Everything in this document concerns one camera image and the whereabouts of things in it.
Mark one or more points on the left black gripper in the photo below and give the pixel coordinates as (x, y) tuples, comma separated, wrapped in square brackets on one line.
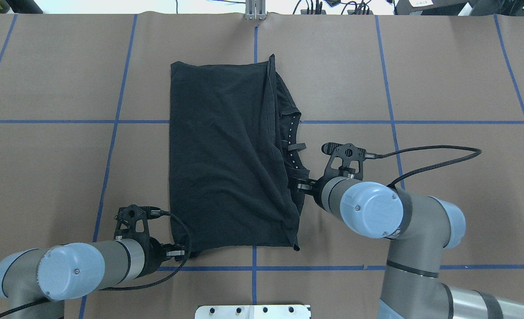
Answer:
[(155, 252)]

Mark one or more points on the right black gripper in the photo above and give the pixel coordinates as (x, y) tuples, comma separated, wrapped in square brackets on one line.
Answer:
[(315, 188)]

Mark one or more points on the black graphic t-shirt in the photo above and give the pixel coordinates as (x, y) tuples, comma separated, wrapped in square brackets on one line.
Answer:
[(234, 157)]

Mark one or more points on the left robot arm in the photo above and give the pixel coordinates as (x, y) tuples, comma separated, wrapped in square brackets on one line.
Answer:
[(37, 282)]

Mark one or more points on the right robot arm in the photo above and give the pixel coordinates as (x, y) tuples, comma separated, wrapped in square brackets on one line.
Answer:
[(419, 228)]

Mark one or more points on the black label printer box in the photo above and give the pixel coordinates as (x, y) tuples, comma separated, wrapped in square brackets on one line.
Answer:
[(430, 7)]

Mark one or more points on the black water bottle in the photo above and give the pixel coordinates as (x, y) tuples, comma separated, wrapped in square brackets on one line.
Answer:
[(25, 7)]

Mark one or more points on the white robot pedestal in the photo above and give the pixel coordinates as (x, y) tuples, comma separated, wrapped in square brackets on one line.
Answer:
[(264, 311)]

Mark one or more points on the aluminium frame post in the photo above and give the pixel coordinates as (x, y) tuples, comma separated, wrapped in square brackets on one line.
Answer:
[(255, 10)]

